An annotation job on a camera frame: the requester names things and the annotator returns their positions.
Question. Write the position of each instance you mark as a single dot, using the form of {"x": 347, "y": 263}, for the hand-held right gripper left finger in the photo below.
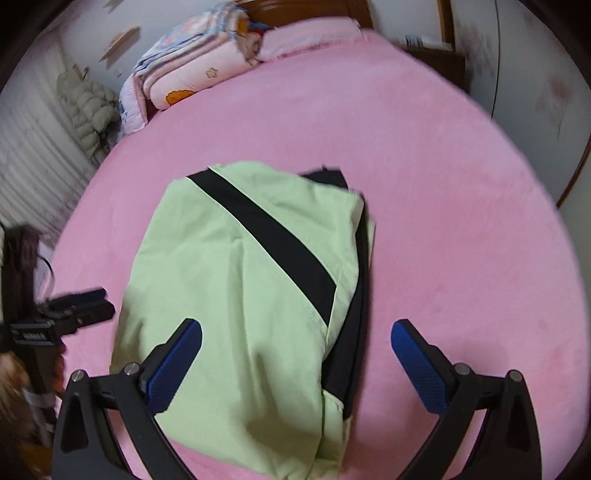
{"x": 178, "y": 364}

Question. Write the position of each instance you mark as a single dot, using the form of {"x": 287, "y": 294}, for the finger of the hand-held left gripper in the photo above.
{"x": 85, "y": 295}
{"x": 94, "y": 312}

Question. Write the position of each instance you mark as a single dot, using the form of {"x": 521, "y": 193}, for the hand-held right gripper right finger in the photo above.
{"x": 418, "y": 369}

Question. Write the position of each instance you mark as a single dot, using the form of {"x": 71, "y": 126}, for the green and black hooded jacket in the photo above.
{"x": 221, "y": 277}

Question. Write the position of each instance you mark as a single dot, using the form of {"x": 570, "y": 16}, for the person's left hand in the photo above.
{"x": 59, "y": 369}

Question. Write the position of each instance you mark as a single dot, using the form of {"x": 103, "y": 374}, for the dark stand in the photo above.
{"x": 18, "y": 267}

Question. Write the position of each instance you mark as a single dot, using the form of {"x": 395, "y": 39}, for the pale floral curtain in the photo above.
{"x": 32, "y": 161}

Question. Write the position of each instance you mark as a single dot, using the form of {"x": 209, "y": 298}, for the beige puffer coat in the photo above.
{"x": 87, "y": 115}

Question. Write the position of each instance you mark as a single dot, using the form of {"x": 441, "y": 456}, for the bed with pink sheet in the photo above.
{"x": 438, "y": 184}

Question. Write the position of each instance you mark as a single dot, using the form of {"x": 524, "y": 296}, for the white cartoon cushion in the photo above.
{"x": 131, "y": 110}

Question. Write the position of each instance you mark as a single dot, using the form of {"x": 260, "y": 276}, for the folded floral quilt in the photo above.
{"x": 198, "y": 60}

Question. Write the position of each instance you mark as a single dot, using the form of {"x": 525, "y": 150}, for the wooden nightstand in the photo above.
{"x": 438, "y": 64}

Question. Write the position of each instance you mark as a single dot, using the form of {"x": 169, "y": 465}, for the floral sliding wardrobe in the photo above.
{"x": 531, "y": 69}

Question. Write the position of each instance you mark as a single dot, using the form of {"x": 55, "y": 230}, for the white papers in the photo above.
{"x": 427, "y": 42}

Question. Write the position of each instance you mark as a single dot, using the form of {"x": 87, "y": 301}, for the pink pillow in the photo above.
{"x": 314, "y": 37}

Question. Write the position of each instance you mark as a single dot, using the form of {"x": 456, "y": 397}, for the wooden headboard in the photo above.
{"x": 314, "y": 9}

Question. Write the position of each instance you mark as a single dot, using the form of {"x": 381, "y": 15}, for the short wooden wall shelf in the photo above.
{"x": 122, "y": 39}

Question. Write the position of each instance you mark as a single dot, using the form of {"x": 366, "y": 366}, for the cream wall shelf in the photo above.
{"x": 115, "y": 3}

